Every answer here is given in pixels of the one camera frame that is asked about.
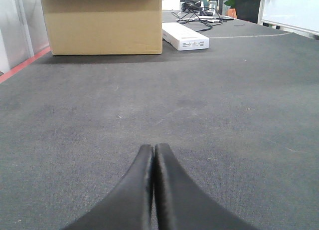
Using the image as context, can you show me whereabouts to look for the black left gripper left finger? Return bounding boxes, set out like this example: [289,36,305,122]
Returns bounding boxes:
[65,145,154,230]

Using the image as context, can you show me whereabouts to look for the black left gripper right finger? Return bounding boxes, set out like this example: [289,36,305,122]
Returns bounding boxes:
[154,143,255,230]

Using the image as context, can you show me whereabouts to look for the long white product box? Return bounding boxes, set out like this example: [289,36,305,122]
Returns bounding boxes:
[162,22,209,51]

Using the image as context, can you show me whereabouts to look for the large brown cardboard box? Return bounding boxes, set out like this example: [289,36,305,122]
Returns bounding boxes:
[41,0,162,55]

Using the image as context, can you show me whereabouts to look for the green potted plant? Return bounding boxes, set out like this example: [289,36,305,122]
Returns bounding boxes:
[224,0,236,8]

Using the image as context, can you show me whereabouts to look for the white board panel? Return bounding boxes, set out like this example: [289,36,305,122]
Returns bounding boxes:
[258,0,319,35]

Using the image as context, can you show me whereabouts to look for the black tangled cables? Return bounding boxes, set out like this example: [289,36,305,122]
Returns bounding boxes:
[171,1,235,32]

